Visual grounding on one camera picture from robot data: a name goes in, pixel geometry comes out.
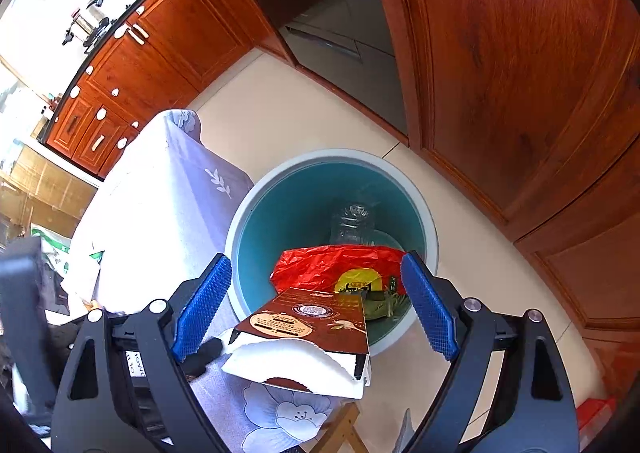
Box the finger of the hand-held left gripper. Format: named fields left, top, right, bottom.
left=182, top=337, right=223, bottom=379

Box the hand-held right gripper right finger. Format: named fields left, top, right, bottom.
left=400, top=251, right=581, bottom=453

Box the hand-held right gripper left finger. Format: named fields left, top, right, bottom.
left=50, top=253, right=233, bottom=453

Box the green corn husk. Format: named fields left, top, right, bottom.
left=362, top=283, right=415, bottom=323

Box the brown paper carton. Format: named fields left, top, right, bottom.
left=221, top=287, right=372, bottom=394

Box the clear bottle with blue label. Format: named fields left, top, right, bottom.
left=328, top=203, right=401, bottom=250

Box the red plastic bag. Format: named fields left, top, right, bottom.
left=271, top=244, right=406, bottom=296

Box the grey bin with teal inside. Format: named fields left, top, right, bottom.
left=225, top=149, right=440, bottom=356

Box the green and white sack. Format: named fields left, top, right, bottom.
left=30, top=226, right=73, bottom=275

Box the purple floral tablecloth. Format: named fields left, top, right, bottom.
left=65, top=109, right=346, bottom=453

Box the glass sliding door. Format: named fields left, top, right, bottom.
left=0, top=133, right=98, bottom=234

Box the wooden stool leg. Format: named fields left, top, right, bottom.
left=312, top=403, right=371, bottom=453

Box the wooden drawer cabinet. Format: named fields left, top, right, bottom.
left=45, top=83, right=142, bottom=179

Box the red box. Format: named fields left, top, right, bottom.
left=575, top=398, right=618, bottom=440

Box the large wooden cabinet beside oven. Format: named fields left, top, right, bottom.
left=357, top=0, right=640, bottom=384

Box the wooden double door cabinet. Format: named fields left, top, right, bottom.
left=82, top=0, right=257, bottom=110

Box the black built-in oven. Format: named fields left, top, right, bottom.
left=220, top=0, right=412, bottom=140

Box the steel cooking pot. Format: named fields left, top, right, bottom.
left=62, top=0, right=109, bottom=46

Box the wooden single door cabinet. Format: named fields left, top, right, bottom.
left=192, top=0, right=297, bottom=66

